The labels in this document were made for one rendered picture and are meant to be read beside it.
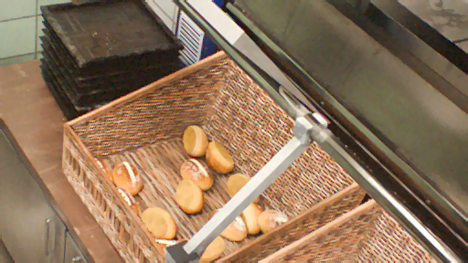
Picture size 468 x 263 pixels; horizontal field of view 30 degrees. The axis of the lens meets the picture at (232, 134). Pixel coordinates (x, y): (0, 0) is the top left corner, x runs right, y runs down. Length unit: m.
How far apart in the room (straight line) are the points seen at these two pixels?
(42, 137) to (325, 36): 0.78
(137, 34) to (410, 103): 0.80
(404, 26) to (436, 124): 0.21
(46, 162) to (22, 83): 0.34
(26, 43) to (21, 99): 0.76
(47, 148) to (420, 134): 0.95
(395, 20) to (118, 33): 0.80
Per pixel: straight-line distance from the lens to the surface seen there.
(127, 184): 2.05
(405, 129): 1.80
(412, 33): 1.74
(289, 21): 2.03
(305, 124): 1.41
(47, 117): 2.31
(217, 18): 1.40
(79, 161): 2.03
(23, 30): 3.08
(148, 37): 2.25
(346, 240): 1.87
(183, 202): 2.03
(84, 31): 2.25
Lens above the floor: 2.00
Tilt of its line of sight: 37 degrees down
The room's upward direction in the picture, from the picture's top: 11 degrees clockwise
